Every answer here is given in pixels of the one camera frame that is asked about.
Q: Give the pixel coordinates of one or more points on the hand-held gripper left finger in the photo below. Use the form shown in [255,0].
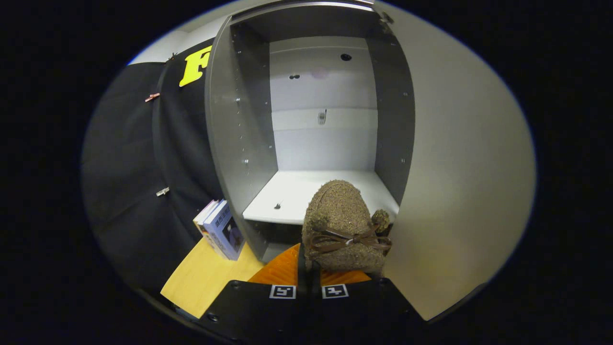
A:
[249,311]

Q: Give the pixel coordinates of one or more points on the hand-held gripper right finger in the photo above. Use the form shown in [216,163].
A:
[364,311]

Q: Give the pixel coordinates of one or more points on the brown fuzzy shoe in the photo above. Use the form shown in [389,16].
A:
[340,211]

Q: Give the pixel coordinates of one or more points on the grey shoe cabinet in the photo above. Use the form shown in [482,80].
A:
[239,143]

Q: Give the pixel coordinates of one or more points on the beige shoe cabinet door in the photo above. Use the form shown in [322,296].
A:
[455,167]

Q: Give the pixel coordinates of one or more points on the blue book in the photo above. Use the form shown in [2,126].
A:
[225,232]

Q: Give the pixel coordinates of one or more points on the white book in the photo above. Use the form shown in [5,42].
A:
[203,223]

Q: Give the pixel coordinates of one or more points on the silver clip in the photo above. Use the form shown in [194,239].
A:
[163,191]

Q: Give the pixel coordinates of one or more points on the black backdrop cloth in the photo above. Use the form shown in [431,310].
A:
[124,191]

